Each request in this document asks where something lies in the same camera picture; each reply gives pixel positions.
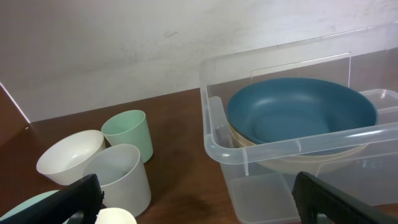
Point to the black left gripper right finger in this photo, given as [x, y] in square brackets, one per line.
[320, 202]

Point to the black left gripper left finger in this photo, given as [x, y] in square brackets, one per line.
[80, 202]

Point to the large beige bowl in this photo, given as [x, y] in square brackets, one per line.
[316, 162]

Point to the dark blue bowl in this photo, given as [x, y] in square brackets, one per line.
[289, 108]

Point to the cream white cup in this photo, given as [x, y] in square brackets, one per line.
[115, 216]

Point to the mint green bowl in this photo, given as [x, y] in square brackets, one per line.
[28, 203]

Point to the white small bowl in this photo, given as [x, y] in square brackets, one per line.
[63, 162]

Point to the grey translucent cup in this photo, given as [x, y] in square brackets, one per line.
[122, 178]

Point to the mint green cup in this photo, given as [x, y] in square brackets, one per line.
[129, 127]

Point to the clear plastic storage bin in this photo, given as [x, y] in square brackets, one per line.
[364, 60]

